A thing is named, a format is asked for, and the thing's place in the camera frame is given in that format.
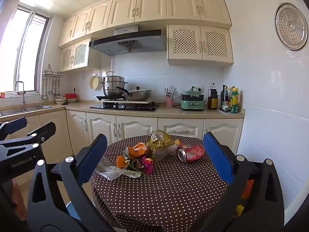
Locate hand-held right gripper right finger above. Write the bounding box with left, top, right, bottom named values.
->
left=193, top=132, right=286, bottom=232

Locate green yellow bottle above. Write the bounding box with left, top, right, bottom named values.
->
left=230, top=88, right=239, bottom=114

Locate metal utensil rack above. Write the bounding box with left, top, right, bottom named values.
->
left=43, top=64, right=64, bottom=78

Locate pink yellow wrapper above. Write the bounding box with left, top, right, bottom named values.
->
left=174, top=139, right=191, bottom=149

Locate steel faucet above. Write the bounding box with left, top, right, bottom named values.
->
left=14, top=80, right=27, bottom=112

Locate black gas stove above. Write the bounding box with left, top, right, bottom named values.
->
left=89, top=103, right=160, bottom=112

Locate clear silver plastic wrapper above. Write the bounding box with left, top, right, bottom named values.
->
left=94, top=156, right=142, bottom=181

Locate grey range hood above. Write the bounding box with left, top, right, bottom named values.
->
left=88, top=25, right=167, bottom=56

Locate crushed orange can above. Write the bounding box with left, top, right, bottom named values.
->
left=123, top=143, right=151, bottom=161

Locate row of cream lower cabinets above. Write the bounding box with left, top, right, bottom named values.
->
left=0, top=109, right=244, bottom=174

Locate cream lattice door cabinet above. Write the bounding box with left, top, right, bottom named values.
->
left=167, top=24, right=234, bottom=68
left=59, top=38, right=102, bottom=72

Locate white tray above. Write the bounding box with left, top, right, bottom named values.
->
left=218, top=109, right=242, bottom=115

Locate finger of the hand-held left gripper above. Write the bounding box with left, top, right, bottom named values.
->
left=0, top=117, right=28, bottom=141
left=0, top=121, right=56, bottom=162

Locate kitchen window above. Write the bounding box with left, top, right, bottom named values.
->
left=0, top=3, right=51, bottom=95

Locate gold snack bag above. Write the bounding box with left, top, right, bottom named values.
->
left=147, top=130, right=180, bottom=162

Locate dark glass bottle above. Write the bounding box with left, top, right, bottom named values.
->
left=220, top=84, right=227, bottom=112
left=223, top=86, right=230, bottom=113

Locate small orange wrapper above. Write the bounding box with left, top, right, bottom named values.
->
left=116, top=155, right=129, bottom=169

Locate orange yellow packet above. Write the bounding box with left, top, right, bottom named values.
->
left=235, top=179, right=254, bottom=217

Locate large soy sauce bottle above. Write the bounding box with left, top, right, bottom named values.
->
left=208, top=83, right=218, bottom=110

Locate green electric cooker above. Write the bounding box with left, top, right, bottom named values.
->
left=180, top=90, right=207, bottom=112

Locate steel sink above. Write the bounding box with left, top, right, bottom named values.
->
left=0, top=104, right=53, bottom=116

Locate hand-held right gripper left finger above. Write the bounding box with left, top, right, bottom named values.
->
left=26, top=133, right=114, bottom=232

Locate red soda can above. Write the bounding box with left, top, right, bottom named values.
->
left=177, top=144, right=205, bottom=163

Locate round metal steamer plate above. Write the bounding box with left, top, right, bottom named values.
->
left=274, top=2, right=308, bottom=51

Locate row of cream cabinets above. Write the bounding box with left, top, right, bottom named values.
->
left=58, top=0, right=232, bottom=49
left=0, top=109, right=244, bottom=174

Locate set of hanging utensils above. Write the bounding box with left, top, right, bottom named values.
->
left=41, top=76, right=62, bottom=99

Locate steel steamer pot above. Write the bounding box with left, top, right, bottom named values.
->
left=99, top=71, right=128, bottom=100

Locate brown polka dot tablecloth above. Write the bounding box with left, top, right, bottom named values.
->
left=90, top=135, right=232, bottom=232

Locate magenta candy wrapper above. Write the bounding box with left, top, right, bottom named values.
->
left=135, top=157, right=154, bottom=175

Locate cream round colander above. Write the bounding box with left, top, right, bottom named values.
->
left=89, top=75, right=100, bottom=89

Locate blue trash bin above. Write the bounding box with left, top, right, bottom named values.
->
left=65, top=202, right=81, bottom=221

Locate steel wok with lid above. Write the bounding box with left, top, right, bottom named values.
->
left=115, top=86, right=153, bottom=101

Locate row of cream upper cabinets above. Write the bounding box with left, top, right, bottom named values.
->
left=58, top=0, right=232, bottom=49

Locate bundle of chopsticks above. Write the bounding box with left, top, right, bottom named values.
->
left=165, top=86, right=178, bottom=98

